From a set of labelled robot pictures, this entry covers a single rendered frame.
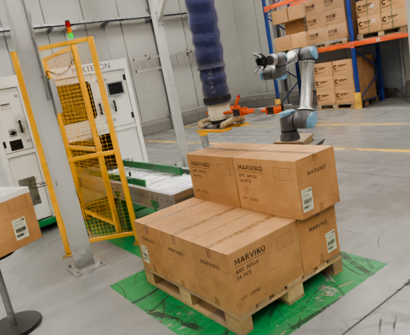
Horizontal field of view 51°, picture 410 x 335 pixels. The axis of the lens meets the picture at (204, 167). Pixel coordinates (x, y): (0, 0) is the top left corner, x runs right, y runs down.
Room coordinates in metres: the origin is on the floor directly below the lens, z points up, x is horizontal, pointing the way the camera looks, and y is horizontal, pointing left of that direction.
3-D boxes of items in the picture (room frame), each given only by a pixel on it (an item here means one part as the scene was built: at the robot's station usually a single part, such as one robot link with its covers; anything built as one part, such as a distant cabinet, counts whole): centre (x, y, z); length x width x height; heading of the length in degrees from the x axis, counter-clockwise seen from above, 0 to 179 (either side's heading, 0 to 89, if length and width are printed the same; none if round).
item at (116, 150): (4.26, 1.19, 1.05); 0.87 x 0.10 x 2.10; 86
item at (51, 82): (3.93, 1.21, 1.62); 0.20 x 0.05 x 0.30; 34
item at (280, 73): (3.61, -0.76, 1.46); 0.12 x 0.09 x 0.12; 50
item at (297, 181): (2.97, -0.55, 0.74); 0.60 x 0.40 x 0.40; 35
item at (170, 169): (5.24, 0.67, 0.60); 1.60 x 0.10 x 0.09; 34
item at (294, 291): (3.10, -0.10, 0.07); 1.20 x 1.00 x 0.14; 34
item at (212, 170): (3.47, -0.20, 0.74); 0.60 x 0.40 x 0.40; 35
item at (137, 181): (4.94, 1.11, 0.60); 1.60 x 0.10 x 0.09; 34
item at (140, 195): (4.61, 0.96, 0.50); 2.31 x 0.05 x 0.19; 34
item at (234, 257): (3.10, -0.10, 0.34); 1.20 x 1.00 x 0.40; 34
